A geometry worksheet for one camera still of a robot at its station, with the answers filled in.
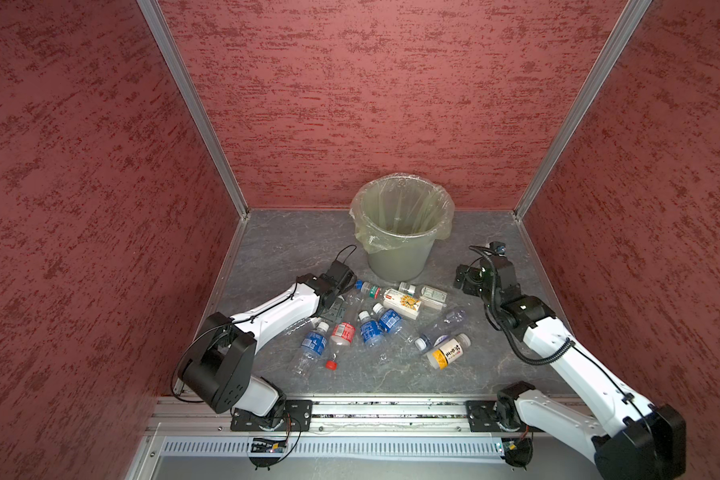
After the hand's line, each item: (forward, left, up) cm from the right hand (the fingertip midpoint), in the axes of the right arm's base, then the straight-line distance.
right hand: (468, 277), depth 82 cm
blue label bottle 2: (-12, +27, -12) cm, 32 cm away
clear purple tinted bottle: (-9, +6, -17) cm, 20 cm away
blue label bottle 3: (-8, +22, -11) cm, 25 cm away
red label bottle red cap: (-10, +36, -11) cm, 39 cm away
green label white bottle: (-1, +19, -11) cm, 22 cm away
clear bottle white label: (+1, +9, -12) cm, 15 cm away
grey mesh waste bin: (+12, +14, -10) cm, 21 cm away
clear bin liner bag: (+29, +18, -1) cm, 34 cm away
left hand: (-3, +43, -11) cm, 45 cm away
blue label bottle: (-14, +44, -12) cm, 48 cm away
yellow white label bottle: (-17, +7, -12) cm, 21 cm away
